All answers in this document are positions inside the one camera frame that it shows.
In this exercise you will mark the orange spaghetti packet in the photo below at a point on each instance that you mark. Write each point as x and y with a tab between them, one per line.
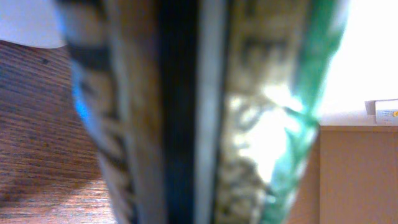
201	111

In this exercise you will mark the beige cabinet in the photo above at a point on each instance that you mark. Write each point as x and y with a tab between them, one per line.
351	177

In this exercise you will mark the white barcode scanner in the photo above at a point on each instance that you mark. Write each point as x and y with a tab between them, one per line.
31	23

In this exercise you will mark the wall control panel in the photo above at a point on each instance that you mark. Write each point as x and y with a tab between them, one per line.
384	111

